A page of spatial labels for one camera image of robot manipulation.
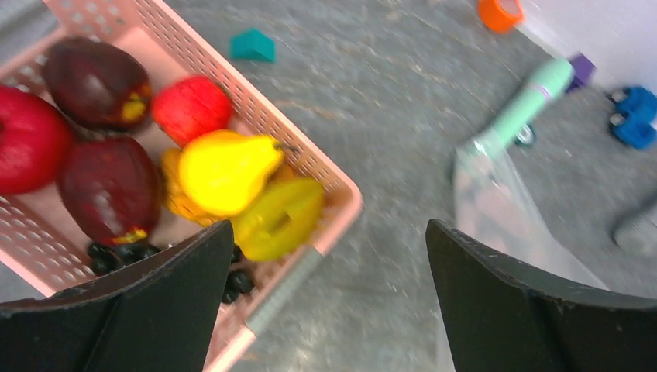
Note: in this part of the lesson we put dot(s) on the black grape bunch toy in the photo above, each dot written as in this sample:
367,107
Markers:
105,260

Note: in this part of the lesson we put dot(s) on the teal house block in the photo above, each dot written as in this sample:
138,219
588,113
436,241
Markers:
252,45

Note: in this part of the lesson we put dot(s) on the yellow pear toy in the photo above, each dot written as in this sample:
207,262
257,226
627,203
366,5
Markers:
223,171

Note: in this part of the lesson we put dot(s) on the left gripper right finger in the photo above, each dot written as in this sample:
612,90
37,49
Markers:
502,314

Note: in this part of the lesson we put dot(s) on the pink plastic basket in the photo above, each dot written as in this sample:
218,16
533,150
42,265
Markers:
43,245

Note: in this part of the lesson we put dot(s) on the dark red mangosteen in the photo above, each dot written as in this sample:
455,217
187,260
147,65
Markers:
112,190
97,85

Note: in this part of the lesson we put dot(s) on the orange wrinkled fruit toy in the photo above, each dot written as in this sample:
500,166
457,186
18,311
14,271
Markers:
177,202

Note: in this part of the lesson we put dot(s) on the mint green toy microphone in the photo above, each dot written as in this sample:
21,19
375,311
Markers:
544,85

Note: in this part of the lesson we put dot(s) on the blue toy car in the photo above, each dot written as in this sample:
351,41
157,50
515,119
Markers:
633,116

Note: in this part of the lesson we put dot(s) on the dark red mangosteen lower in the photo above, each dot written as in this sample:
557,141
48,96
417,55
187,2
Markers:
112,190

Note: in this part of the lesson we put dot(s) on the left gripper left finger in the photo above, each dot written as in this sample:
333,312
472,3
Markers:
154,315

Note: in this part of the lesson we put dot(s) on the clear zip top bag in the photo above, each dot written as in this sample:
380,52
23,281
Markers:
493,206

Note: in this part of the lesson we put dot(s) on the purple cube block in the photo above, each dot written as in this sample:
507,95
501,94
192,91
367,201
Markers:
583,70

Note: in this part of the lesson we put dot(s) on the orange semicircle block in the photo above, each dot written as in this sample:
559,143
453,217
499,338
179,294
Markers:
500,16

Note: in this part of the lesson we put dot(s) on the dark red mangosteen upper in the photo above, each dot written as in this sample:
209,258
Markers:
97,85

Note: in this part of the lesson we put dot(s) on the yellow starfruit toy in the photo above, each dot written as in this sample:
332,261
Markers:
280,219

